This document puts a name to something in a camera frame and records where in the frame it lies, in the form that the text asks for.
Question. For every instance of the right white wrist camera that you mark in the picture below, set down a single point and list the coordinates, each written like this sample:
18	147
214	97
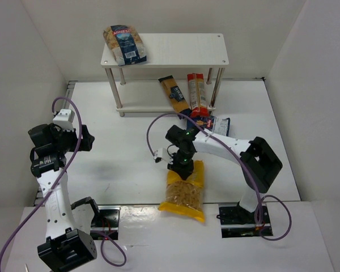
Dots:
161	154

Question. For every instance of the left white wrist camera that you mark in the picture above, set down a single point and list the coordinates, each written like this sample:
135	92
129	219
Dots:
64	119

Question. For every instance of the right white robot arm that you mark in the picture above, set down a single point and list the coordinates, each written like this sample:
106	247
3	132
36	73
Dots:
259	163

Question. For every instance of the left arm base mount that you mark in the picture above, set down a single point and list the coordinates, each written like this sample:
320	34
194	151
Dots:
107	221

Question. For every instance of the blue clear pasta bag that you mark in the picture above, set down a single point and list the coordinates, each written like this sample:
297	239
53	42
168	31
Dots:
125	44

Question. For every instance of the blue Barilla pasta box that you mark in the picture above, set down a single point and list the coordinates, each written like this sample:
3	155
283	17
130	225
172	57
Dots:
214	124

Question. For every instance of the yellow macaroni bag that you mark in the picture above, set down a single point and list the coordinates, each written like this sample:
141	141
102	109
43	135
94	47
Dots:
185	197

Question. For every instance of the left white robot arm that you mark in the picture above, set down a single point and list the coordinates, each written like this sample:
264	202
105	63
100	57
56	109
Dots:
68	243

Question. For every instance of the red spaghetti pack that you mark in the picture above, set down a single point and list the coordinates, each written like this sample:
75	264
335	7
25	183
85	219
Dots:
197	95

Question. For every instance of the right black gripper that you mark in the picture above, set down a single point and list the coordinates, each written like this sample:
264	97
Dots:
182	169

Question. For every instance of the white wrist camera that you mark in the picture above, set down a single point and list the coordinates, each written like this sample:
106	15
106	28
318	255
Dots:
161	154
64	119

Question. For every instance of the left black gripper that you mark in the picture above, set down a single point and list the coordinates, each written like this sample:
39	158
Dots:
81	137

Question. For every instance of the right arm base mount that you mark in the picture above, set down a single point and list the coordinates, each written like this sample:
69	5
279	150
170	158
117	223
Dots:
236	222

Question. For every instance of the white two-tier shelf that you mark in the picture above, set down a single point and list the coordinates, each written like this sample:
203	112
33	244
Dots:
136	89

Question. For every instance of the yellow spaghetti pack blue label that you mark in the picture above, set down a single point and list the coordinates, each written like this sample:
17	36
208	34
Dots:
175	96

